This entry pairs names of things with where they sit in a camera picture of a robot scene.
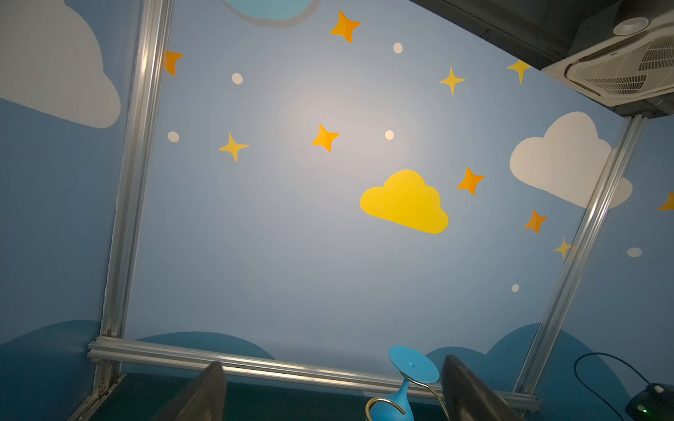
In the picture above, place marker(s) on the horizontal aluminium back rail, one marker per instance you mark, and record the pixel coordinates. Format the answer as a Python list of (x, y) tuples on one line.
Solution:
[(139, 352)]

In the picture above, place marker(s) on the right aluminium corner post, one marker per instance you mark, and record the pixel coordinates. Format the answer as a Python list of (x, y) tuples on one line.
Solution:
[(573, 269)]

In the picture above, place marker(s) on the gold wire glass rack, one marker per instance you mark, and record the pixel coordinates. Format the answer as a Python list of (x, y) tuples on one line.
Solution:
[(421, 400)]

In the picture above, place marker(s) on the blue wine glass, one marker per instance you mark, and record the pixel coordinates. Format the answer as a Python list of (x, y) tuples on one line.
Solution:
[(415, 368)]

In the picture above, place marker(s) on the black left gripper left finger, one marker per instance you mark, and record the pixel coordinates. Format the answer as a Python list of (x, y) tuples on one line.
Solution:
[(202, 399)]

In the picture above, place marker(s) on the aluminium corner post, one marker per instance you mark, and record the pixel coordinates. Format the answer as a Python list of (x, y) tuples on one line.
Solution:
[(573, 269), (148, 70)]

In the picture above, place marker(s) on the ceiling air conditioner vent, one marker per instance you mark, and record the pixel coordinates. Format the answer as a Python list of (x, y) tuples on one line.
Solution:
[(622, 69)]

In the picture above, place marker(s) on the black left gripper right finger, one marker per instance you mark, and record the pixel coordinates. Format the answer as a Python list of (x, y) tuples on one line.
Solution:
[(466, 397)]

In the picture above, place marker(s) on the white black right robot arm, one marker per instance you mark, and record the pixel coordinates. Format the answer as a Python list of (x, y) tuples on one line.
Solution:
[(655, 403)]

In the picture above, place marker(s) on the left aluminium corner post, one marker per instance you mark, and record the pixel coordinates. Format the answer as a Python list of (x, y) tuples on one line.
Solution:
[(148, 70)]

